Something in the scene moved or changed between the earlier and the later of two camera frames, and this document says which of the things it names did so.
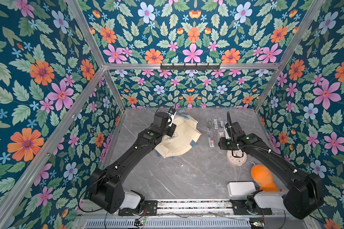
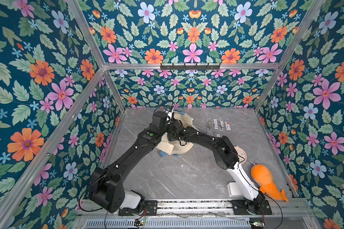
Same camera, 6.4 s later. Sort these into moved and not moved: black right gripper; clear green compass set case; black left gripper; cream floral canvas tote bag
Moved: black right gripper
Not moved: cream floral canvas tote bag; clear green compass set case; black left gripper
